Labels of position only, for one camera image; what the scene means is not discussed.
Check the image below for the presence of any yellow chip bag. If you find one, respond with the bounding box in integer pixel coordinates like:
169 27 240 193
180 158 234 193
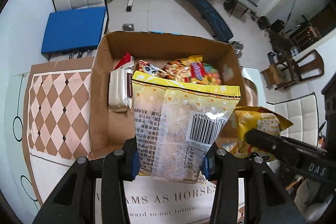
225 106 293 162

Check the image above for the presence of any yellow clear biscuit bag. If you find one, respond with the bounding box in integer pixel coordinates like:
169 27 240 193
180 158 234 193
132 71 240 184

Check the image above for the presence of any white wafer packet maroon label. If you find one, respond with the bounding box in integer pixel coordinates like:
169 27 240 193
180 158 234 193
108 52 134 113

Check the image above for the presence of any panda print snack bag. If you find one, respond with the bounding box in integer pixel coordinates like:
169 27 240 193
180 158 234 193
138 60 167 79

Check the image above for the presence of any white padded chair right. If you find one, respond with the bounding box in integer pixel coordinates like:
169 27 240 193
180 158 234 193
266 93 319 146

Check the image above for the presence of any cardboard box blue print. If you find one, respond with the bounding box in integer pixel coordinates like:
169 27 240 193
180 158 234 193
89 31 247 160

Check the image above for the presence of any dark wooden chair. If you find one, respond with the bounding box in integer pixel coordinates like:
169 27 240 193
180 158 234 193
261 50 325 90

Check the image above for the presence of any yellow red noodle bag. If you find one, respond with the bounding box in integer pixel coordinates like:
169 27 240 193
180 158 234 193
163 55 222 85

